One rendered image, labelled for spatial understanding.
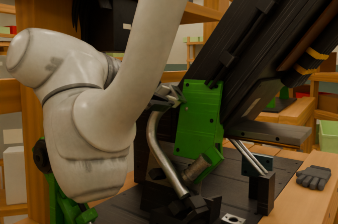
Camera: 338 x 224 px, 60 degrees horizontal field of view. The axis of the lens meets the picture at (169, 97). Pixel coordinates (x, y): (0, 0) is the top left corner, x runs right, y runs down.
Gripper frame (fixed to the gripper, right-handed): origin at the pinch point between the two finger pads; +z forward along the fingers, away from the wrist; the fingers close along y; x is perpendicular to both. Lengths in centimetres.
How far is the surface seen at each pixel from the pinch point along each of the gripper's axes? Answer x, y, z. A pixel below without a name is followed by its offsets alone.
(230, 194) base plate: 11.4, -25.3, 28.8
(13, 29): 393, 620, 284
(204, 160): 0.7, -19.5, 0.6
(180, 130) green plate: 4.0, -8.0, 4.2
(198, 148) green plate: 2.0, -15.0, 4.2
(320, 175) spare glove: -11, -33, 55
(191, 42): 151, 546, 762
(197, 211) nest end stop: 8.8, -28.0, 0.3
